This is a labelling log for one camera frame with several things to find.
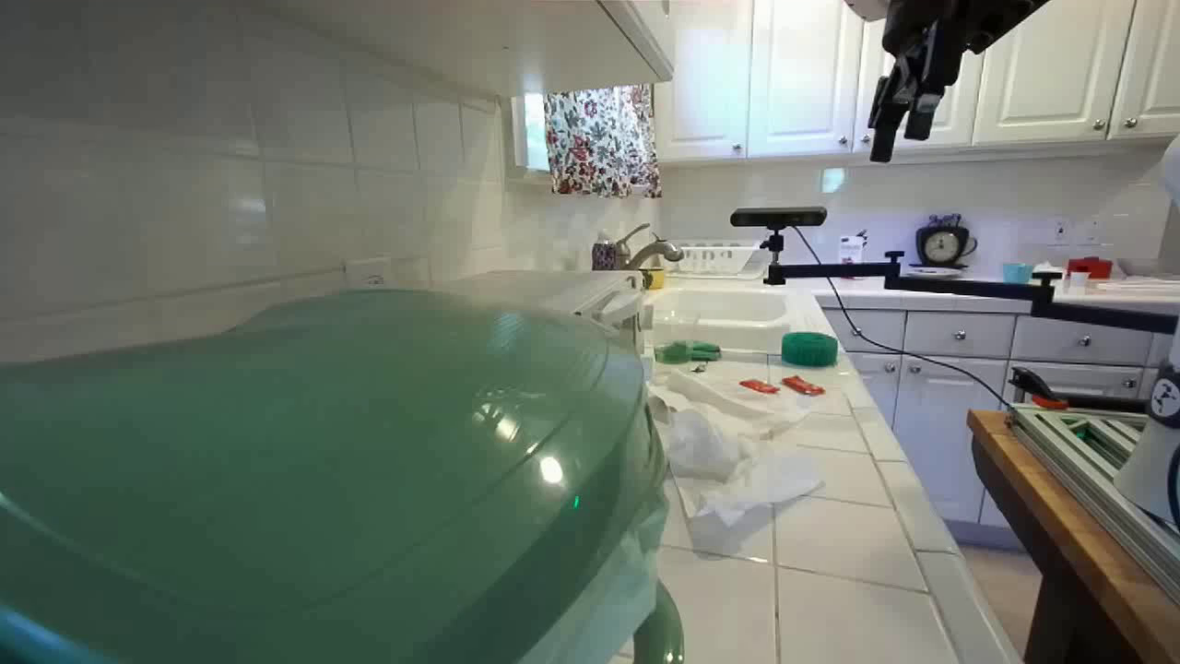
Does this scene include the white wall outlet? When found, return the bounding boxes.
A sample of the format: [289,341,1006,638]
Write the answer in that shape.
[339,253,396,294]

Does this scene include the thin black camera cable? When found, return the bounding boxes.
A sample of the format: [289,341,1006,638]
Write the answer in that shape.
[788,225,1027,417]

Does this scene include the red container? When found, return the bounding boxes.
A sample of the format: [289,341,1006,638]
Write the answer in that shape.
[1061,249,1118,285]

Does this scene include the wooden table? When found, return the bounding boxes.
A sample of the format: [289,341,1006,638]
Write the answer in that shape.
[963,405,1180,664]

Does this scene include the crumpled white cloth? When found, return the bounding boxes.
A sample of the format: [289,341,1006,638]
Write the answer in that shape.
[659,401,829,560]

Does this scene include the large green plastic cover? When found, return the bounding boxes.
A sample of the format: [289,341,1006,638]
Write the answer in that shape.
[0,285,690,664]

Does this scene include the floral window curtain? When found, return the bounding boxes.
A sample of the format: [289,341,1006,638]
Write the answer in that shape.
[541,81,664,204]

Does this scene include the white wall cabinet underside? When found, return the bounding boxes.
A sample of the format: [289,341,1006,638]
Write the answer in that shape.
[264,0,680,104]

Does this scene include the round black table clock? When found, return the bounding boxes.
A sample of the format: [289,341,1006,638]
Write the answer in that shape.
[910,215,980,274]

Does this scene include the bright window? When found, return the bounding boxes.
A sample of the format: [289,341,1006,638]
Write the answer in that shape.
[511,88,555,175]

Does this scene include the black jointed camera mount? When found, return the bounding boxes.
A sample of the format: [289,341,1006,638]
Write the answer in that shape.
[758,225,1180,340]

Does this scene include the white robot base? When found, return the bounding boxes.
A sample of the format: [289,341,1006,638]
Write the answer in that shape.
[1115,130,1180,532]

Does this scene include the black orange clamp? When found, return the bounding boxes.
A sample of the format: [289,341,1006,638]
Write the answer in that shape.
[1006,366,1156,417]

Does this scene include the white kitchen sink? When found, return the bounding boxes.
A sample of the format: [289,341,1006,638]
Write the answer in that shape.
[647,280,795,357]

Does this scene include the aluminium frame rail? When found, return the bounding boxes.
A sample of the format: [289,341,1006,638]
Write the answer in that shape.
[1004,399,1180,598]

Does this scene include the white base cabinet drawers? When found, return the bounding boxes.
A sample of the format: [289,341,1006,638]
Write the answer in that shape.
[819,301,1180,533]

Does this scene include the metal sink faucet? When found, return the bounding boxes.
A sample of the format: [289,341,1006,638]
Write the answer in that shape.
[589,221,690,278]

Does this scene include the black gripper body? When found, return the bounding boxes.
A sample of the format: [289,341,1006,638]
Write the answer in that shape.
[877,0,1053,81]

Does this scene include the flat green scrub pad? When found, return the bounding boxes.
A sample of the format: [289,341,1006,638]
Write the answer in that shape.
[653,337,727,369]

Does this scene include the white paper sheet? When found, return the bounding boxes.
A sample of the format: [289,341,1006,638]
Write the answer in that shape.
[653,357,822,441]

